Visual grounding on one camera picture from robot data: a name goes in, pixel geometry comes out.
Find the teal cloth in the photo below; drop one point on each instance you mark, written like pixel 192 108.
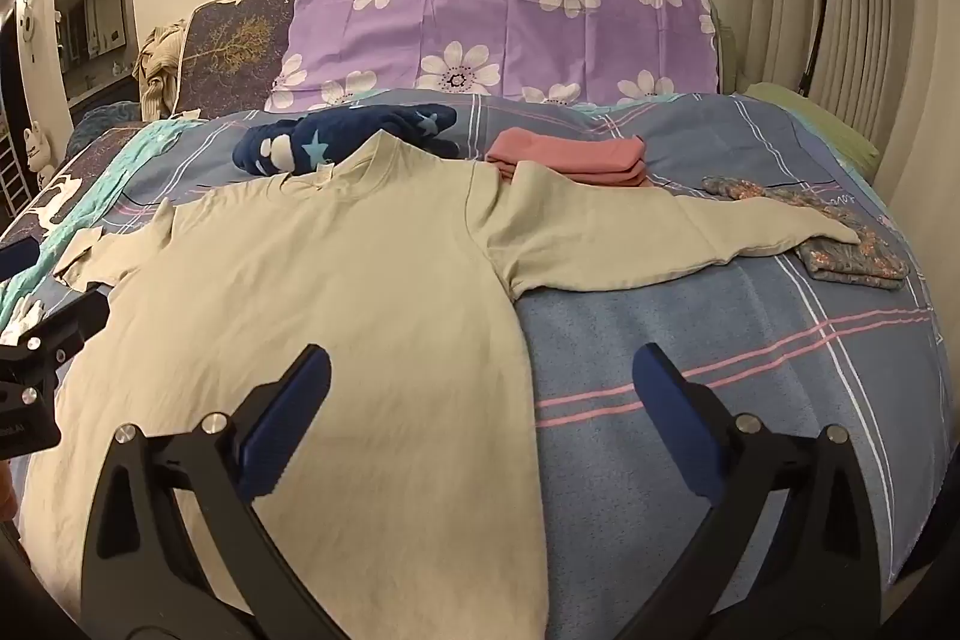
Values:
pixel 97 190

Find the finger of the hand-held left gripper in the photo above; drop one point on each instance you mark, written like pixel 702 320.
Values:
pixel 71 325
pixel 16 259

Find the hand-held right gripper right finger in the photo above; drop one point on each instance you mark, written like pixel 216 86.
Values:
pixel 664 400

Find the folded pink cloth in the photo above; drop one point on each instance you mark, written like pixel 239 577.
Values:
pixel 570 156

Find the navy star print cloth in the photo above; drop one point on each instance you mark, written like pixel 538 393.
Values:
pixel 337 138

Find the grey floral folded cloth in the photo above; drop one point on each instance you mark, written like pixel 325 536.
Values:
pixel 855 257

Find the dark tree print cushion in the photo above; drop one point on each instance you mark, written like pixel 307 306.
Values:
pixel 232 48

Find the green pillow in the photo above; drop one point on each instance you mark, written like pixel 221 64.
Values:
pixel 817 119

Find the blue plaid bed sheet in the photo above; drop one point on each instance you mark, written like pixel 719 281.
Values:
pixel 712 340

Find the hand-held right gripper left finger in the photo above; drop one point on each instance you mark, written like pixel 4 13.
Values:
pixel 289 419

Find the beige knit garment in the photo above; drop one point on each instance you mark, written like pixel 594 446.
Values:
pixel 157 66

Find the white cat figurine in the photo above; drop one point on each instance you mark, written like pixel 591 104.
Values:
pixel 39 149

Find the beige long-sleeve shirt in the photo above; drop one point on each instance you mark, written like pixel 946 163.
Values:
pixel 300 280

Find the purple floral pillow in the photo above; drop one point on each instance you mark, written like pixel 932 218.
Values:
pixel 510 25

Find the teal fuzzy blanket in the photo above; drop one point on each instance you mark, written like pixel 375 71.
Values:
pixel 101 119

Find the white pleated curtain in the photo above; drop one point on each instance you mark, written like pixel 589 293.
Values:
pixel 877 10

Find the dark animal print sheet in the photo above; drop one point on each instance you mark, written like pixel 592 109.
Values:
pixel 94 149

